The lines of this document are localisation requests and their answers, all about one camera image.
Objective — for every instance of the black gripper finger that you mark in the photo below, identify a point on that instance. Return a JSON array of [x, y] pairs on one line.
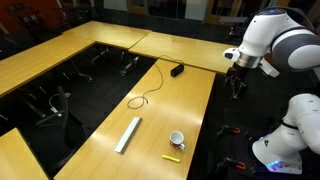
[[242, 89], [233, 91]]

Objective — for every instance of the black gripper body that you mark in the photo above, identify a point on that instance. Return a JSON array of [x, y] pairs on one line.
[[238, 74]]

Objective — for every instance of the white and red cup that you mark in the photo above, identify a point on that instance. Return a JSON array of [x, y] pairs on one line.
[[176, 138]]

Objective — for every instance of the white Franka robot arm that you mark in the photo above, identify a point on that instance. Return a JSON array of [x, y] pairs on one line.
[[290, 36]]

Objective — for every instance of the black clamp orange tip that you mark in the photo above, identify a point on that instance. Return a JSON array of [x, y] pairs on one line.
[[230, 130], [233, 163]]

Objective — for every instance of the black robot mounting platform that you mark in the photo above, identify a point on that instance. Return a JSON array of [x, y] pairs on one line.
[[233, 146]]

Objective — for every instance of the small black box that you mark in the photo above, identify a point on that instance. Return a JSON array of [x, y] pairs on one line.
[[177, 70]]

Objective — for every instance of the yellow marker pen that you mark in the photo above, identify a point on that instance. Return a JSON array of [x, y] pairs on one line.
[[171, 158]]

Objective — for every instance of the black chair base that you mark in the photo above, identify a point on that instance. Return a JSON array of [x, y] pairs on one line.
[[81, 76], [130, 65], [100, 55]]

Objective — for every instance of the long silver metal bar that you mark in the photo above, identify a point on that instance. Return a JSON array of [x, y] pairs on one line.
[[128, 134]]

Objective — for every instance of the black office chair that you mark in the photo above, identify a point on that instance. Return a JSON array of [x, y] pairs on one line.
[[61, 130]]

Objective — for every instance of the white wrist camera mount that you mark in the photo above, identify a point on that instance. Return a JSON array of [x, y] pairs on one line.
[[268, 68]]

